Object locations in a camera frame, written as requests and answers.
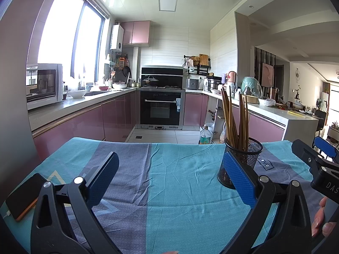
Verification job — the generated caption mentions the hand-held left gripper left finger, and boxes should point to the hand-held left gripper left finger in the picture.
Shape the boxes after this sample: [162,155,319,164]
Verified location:
[30,152,119,254]

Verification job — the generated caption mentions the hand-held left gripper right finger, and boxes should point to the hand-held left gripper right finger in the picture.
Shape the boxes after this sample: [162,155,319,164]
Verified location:
[222,152,313,254]

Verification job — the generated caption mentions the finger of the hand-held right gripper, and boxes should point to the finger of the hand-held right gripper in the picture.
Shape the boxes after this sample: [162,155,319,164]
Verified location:
[291,139,339,177]
[313,136,339,164]

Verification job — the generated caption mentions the black mesh holder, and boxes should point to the black mesh holder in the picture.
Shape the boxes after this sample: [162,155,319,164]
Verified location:
[217,137,264,190]

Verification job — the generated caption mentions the bunch of chopsticks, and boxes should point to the bunch of chopsticks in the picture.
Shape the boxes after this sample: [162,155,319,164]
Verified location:
[221,84,250,151]

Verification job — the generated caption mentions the person's right hand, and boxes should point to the person's right hand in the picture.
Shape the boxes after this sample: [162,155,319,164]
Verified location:
[311,197,339,238]

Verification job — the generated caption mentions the black dining chair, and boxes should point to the black dining chair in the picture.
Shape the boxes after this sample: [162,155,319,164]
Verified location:
[313,110,327,138]

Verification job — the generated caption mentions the pink base cabinet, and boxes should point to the pink base cabinet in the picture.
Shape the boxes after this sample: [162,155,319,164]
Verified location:
[247,112,286,142]
[33,91,137,159]
[183,93,209,127]

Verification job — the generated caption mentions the plastic bottle green label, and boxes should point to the plastic bottle green label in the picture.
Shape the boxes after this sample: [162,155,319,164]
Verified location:
[199,126,213,145]

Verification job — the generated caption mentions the blue striped tablecloth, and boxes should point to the blue striped tablecloth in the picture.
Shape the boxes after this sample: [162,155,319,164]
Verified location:
[0,137,329,254]

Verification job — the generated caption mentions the black smartphone orange case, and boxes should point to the black smartphone orange case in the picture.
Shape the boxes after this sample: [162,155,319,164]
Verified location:
[5,173,51,222]

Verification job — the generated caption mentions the teal table fan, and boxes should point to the teal table fan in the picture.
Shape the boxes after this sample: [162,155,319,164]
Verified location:
[241,77,263,96]

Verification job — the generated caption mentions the white kitchen countertop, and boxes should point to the white kitchen countertop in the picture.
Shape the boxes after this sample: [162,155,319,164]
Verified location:
[28,88,320,145]

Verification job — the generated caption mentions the steel steamer pot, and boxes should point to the steel steamer pot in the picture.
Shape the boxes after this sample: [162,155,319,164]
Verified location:
[207,79,221,92]

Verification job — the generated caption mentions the black lidded pot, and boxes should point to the black lidded pot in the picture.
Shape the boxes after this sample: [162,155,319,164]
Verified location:
[142,76,159,87]

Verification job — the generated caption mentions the white microwave oven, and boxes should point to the white microwave oven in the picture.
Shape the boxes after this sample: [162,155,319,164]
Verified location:
[26,63,64,111]

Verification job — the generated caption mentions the white water heater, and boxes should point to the white water heater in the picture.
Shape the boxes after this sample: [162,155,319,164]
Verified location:
[110,25,124,51]

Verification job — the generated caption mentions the large kitchen window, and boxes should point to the large kitchen window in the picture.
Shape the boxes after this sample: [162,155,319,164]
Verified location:
[37,0,109,85]

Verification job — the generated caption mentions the ceiling light panel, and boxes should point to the ceiling light panel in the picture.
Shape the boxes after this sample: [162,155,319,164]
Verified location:
[158,0,179,12]

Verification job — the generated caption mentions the wall painting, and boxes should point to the wall painting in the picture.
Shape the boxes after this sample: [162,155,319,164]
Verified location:
[262,62,274,86]

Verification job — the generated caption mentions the black wall kitchen rack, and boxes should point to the black wall kitchen rack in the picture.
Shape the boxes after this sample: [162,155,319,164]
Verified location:
[183,54,212,76]

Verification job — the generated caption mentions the pink wall cabinet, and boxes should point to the pink wall cabinet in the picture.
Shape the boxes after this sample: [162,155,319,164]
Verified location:
[120,20,151,45]

